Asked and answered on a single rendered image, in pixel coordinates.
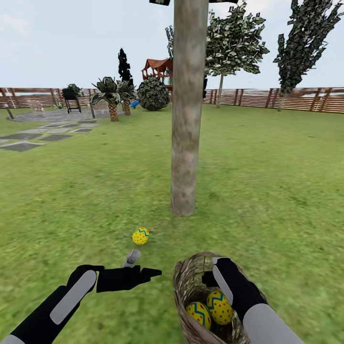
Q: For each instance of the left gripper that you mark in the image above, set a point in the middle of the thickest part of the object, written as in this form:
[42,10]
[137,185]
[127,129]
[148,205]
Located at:
[128,278]

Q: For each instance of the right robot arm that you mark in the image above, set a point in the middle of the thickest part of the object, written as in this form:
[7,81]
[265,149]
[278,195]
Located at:
[261,323]

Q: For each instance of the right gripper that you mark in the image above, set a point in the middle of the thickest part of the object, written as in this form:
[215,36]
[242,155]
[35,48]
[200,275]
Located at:
[208,279]

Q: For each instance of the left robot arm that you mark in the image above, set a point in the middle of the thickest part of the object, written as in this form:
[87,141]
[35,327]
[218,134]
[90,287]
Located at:
[44,324]

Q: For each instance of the charcoal grill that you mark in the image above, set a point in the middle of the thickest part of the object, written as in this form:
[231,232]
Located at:
[69,94]

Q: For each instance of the easter egg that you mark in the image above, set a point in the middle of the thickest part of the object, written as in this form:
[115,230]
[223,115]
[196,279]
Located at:
[199,311]
[219,307]
[141,236]

